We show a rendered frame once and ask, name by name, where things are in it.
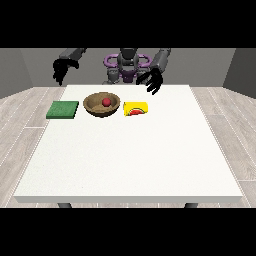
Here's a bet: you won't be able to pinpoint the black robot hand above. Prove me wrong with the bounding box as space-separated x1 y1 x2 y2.
135 67 165 96
52 57 81 87

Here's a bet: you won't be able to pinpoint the green square pad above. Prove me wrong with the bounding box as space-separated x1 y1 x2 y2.
45 100 80 120

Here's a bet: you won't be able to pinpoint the brown wooden bowl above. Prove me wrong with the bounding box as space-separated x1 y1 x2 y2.
82 91 121 118

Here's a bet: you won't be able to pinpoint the grey robot trunk purple rings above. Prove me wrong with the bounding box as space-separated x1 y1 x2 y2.
102 48 154 86

